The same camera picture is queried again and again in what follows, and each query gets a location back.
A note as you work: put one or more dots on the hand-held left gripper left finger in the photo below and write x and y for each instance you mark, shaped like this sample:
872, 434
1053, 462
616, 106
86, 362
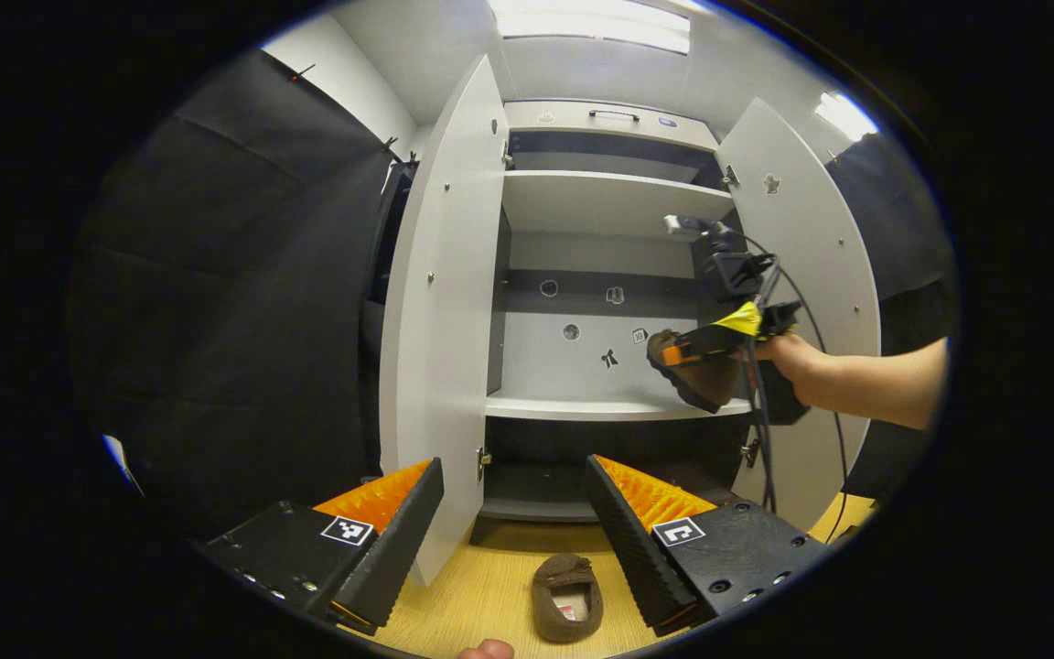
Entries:
399, 549

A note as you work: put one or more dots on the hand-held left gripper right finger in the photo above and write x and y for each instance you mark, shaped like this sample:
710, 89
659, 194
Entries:
637, 549

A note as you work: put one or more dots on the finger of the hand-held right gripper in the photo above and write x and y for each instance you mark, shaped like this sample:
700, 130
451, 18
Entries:
705, 345

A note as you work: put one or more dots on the brown fuzzy shoe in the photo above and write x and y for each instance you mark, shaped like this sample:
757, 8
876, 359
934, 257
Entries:
568, 572
710, 384

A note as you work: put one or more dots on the shoe cabinet door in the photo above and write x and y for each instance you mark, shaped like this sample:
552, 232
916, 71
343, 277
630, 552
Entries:
820, 229
440, 320

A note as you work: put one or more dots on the small ceiling light panel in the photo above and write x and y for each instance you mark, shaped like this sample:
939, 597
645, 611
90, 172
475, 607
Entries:
845, 116

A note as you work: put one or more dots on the black backdrop cloth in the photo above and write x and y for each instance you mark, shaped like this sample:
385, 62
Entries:
243, 320

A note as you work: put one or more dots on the large ceiling light panel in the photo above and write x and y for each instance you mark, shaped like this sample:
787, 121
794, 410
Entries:
591, 23

